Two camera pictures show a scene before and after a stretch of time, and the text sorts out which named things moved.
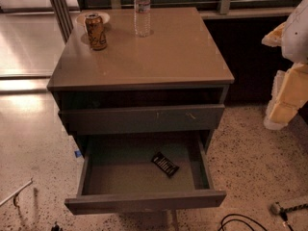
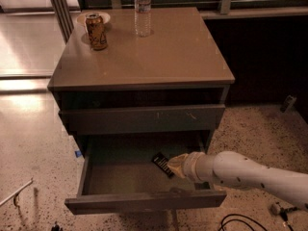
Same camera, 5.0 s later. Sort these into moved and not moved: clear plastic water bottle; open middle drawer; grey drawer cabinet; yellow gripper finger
Moved: yellow gripper finger
Not moved: open middle drawer; clear plastic water bottle; grey drawer cabinet
